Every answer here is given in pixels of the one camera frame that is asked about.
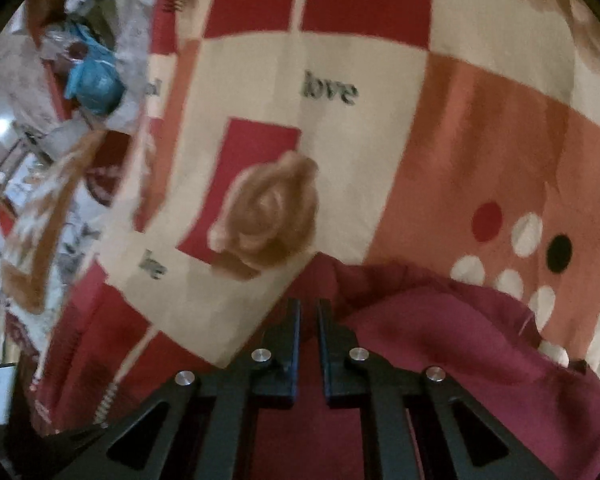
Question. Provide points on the maroon knit sweater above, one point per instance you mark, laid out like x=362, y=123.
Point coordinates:
x=414, y=318

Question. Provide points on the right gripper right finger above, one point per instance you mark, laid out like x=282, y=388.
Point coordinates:
x=416, y=425

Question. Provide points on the grey floral bedsheet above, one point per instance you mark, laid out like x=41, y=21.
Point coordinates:
x=95, y=188

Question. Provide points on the blue plastic bag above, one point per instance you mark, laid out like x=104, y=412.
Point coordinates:
x=93, y=80

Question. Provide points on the red cream patterned blanket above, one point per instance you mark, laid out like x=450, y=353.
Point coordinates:
x=459, y=135

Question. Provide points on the orange patterned quilt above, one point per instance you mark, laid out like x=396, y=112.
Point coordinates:
x=31, y=245

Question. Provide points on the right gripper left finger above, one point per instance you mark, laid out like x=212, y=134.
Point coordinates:
x=201, y=426

